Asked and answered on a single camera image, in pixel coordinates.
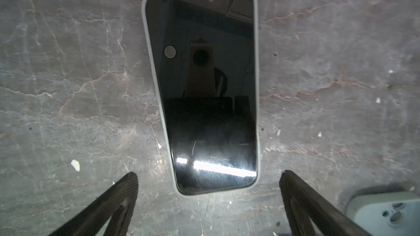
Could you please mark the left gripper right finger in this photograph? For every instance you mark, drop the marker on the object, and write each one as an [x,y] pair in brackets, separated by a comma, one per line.
[306,209]

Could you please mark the black phone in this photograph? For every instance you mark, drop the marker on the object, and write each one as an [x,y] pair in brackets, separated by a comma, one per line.
[204,59]

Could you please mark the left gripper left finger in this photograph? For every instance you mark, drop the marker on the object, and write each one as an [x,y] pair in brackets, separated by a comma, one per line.
[114,207]

